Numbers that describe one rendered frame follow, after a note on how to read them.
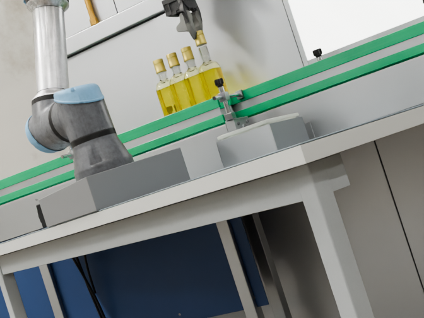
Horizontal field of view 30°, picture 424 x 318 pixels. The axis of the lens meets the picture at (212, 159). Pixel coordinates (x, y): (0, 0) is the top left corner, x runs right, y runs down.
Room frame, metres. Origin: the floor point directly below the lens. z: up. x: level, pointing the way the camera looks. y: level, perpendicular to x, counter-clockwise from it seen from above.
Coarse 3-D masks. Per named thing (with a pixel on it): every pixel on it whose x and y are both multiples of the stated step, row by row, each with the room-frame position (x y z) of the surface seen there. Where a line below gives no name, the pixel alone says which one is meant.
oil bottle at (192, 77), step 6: (186, 72) 2.50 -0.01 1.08; (192, 72) 2.49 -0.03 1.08; (198, 72) 2.49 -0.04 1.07; (186, 78) 2.50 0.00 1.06; (192, 78) 2.49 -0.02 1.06; (198, 78) 2.48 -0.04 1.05; (186, 84) 2.50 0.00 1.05; (192, 84) 2.49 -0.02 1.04; (198, 84) 2.48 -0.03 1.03; (192, 90) 2.49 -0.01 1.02; (198, 90) 2.49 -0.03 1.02; (192, 96) 2.50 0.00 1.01; (198, 96) 2.49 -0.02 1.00; (204, 96) 2.48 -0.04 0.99; (192, 102) 2.50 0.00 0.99; (198, 102) 2.49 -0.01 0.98
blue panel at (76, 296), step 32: (96, 256) 2.65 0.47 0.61; (128, 256) 2.59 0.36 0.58; (160, 256) 2.52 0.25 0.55; (192, 256) 2.47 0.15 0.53; (224, 256) 2.41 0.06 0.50; (0, 288) 2.89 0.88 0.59; (32, 288) 2.81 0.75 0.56; (64, 288) 2.74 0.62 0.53; (96, 288) 2.67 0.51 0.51; (128, 288) 2.61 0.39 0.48; (160, 288) 2.54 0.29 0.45; (192, 288) 2.48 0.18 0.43; (224, 288) 2.43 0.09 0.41; (256, 288) 2.38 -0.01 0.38
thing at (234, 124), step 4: (232, 120) 2.30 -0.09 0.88; (236, 120) 2.31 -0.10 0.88; (240, 120) 2.34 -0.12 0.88; (244, 120) 2.36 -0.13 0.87; (248, 120) 2.38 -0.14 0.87; (228, 124) 2.31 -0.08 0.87; (232, 124) 2.31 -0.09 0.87; (236, 124) 2.31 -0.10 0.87; (240, 124) 2.33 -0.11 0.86; (244, 124) 2.34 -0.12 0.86; (248, 124) 2.37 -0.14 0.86; (228, 128) 2.31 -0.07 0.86; (232, 128) 2.31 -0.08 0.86; (236, 128) 2.30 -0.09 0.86; (240, 128) 2.32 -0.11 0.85
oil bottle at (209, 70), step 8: (208, 64) 2.46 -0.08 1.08; (216, 64) 2.48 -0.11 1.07; (200, 72) 2.47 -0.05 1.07; (208, 72) 2.46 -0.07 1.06; (216, 72) 2.46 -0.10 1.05; (208, 80) 2.46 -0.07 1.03; (224, 80) 2.49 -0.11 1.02; (208, 88) 2.47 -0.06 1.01; (216, 88) 2.46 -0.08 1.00; (224, 88) 2.48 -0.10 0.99; (208, 96) 2.47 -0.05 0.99
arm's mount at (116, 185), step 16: (144, 160) 1.93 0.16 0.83; (160, 160) 1.96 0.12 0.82; (176, 160) 1.99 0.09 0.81; (96, 176) 1.85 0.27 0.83; (112, 176) 1.87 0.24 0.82; (128, 176) 1.90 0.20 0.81; (144, 176) 1.93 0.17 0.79; (160, 176) 1.95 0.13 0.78; (176, 176) 1.98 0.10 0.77; (64, 192) 1.93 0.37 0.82; (80, 192) 1.87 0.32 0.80; (96, 192) 1.84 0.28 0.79; (112, 192) 1.87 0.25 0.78; (128, 192) 1.89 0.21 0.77; (144, 192) 1.92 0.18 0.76; (48, 208) 2.02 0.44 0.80; (64, 208) 1.95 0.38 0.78; (80, 208) 1.89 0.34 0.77; (96, 208) 1.83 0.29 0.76; (48, 224) 2.05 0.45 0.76
